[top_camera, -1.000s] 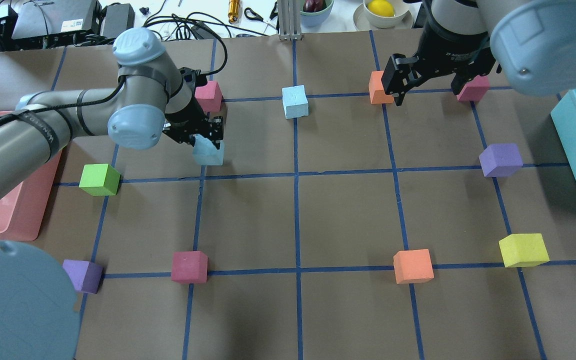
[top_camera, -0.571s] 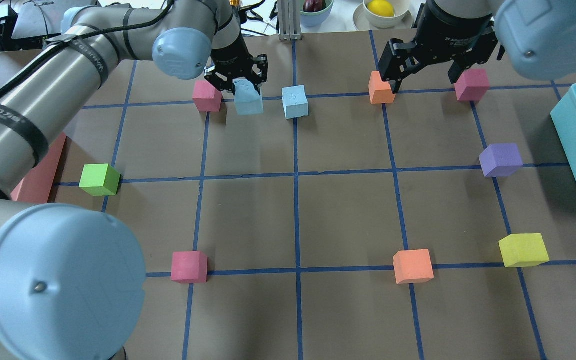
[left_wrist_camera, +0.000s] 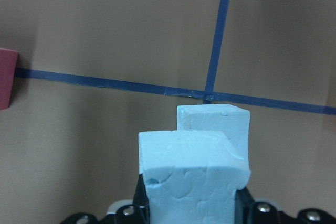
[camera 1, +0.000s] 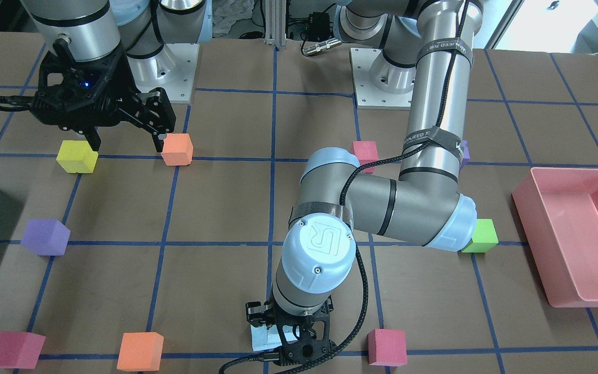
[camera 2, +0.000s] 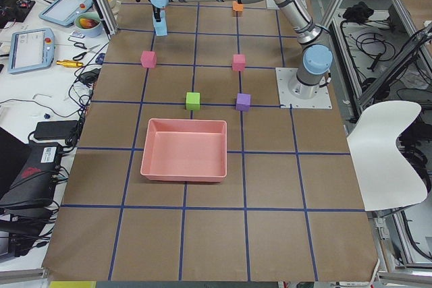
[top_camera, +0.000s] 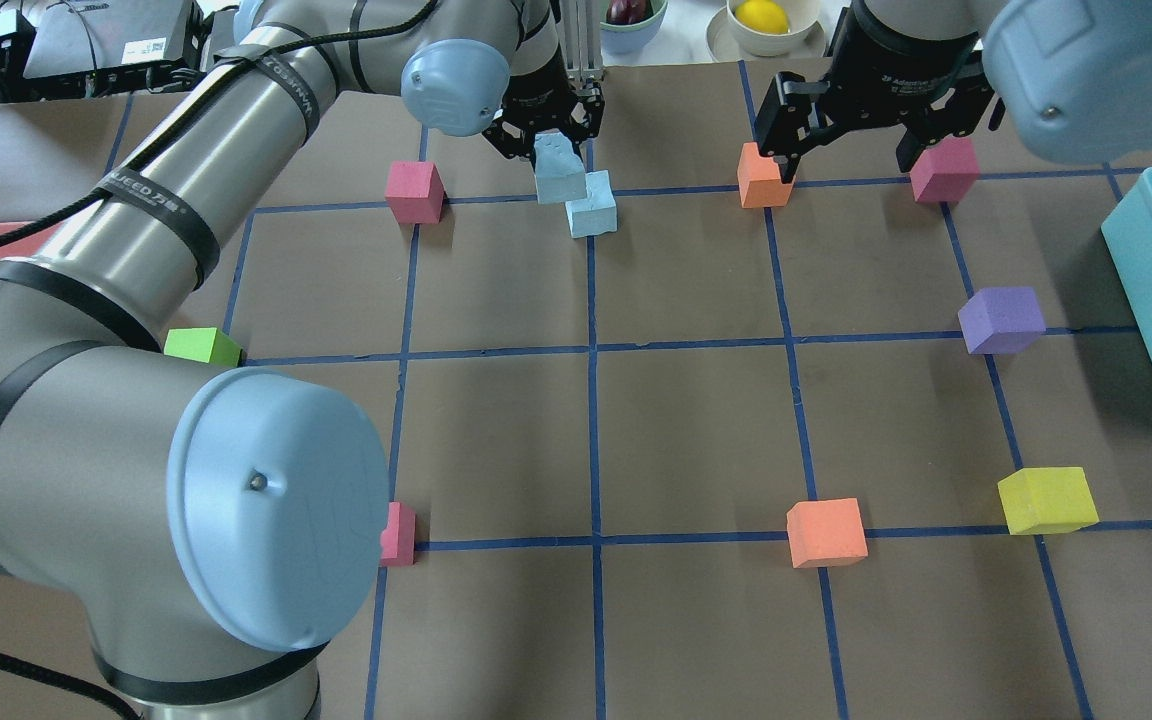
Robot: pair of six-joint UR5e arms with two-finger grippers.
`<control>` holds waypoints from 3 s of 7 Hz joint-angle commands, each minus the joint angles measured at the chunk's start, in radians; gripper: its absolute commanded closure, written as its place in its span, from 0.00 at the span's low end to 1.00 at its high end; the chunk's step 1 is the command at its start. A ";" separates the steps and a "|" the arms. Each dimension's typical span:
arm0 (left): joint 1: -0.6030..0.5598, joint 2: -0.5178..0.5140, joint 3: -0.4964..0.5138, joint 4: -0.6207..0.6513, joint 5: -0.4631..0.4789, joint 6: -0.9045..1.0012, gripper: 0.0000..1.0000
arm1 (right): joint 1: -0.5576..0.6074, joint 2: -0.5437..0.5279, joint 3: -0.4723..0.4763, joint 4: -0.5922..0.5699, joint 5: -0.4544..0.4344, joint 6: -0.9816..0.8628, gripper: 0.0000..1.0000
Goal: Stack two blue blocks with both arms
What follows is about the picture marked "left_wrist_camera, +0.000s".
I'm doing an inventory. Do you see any pink block far inner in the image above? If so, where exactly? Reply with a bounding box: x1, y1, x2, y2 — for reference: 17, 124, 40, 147
0, 48, 18, 110

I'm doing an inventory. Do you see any light blue block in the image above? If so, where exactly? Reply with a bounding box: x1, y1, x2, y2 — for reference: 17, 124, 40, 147
139, 130, 250, 223
177, 104, 250, 163

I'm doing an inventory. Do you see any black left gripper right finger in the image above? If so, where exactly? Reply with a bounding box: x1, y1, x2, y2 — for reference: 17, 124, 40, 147
234, 187, 254, 224

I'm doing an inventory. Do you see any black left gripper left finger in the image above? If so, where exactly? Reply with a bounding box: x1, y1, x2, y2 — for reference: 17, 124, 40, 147
133, 174, 150, 224

